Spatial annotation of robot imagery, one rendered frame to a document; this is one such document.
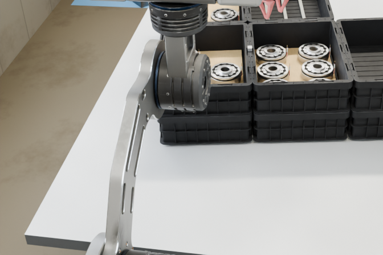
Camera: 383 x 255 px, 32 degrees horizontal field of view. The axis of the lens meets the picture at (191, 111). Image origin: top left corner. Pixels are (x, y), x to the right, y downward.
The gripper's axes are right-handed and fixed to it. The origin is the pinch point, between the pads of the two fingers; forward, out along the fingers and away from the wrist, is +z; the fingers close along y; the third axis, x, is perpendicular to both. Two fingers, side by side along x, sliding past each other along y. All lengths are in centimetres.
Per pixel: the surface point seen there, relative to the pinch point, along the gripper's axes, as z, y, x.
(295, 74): 23.3, -6.0, 4.8
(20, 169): 107, 44, -120
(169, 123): 28.0, 36.9, -9.9
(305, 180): 37, 20, 32
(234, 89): 14.8, 23.1, 5.4
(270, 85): 13.7, 15.5, 12.9
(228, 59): 23.4, 1.8, -18.7
